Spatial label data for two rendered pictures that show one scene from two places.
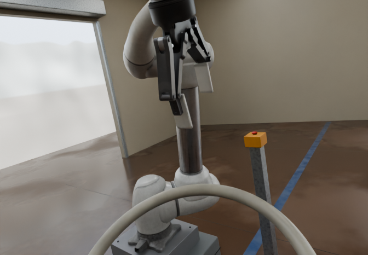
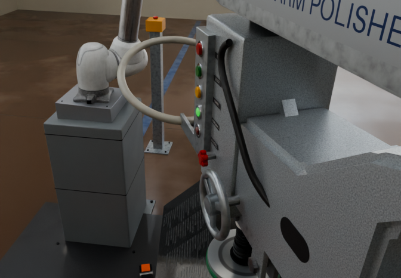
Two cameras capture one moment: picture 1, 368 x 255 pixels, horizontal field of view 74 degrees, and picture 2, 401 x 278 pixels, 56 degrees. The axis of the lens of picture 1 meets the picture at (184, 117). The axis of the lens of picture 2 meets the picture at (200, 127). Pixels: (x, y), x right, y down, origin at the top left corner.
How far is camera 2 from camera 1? 1.12 m
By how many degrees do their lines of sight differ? 37
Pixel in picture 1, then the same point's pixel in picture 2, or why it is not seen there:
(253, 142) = (154, 27)
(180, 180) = (122, 46)
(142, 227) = (91, 85)
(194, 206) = (130, 68)
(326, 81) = not seen: outside the picture
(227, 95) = not seen: outside the picture
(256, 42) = not seen: outside the picture
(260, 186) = (156, 70)
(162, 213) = (108, 73)
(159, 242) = (104, 96)
